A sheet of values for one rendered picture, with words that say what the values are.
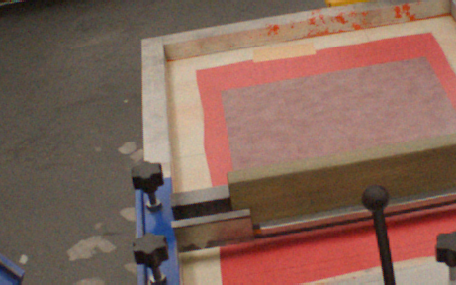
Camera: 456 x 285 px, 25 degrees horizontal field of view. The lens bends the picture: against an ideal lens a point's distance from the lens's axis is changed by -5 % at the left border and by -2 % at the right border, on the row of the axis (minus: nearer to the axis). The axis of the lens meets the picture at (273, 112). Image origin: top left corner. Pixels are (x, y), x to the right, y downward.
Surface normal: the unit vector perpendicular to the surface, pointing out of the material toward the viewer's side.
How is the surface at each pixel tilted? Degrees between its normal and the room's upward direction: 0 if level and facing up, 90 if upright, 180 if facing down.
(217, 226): 90
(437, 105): 0
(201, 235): 90
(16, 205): 0
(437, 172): 90
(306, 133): 0
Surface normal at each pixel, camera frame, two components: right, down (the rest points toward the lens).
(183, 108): -0.13, -0.86
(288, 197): 0.11, 0.47
